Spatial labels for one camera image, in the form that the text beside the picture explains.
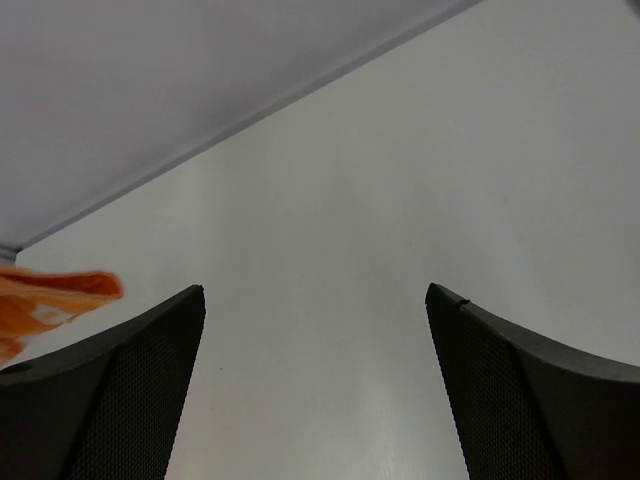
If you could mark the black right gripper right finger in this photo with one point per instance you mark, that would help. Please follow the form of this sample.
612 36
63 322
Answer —
528 407

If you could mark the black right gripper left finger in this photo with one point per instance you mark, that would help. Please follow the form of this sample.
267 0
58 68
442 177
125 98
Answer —
106 407

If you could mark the orange white tie-dye trousers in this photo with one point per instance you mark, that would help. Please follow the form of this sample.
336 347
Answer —
33 303

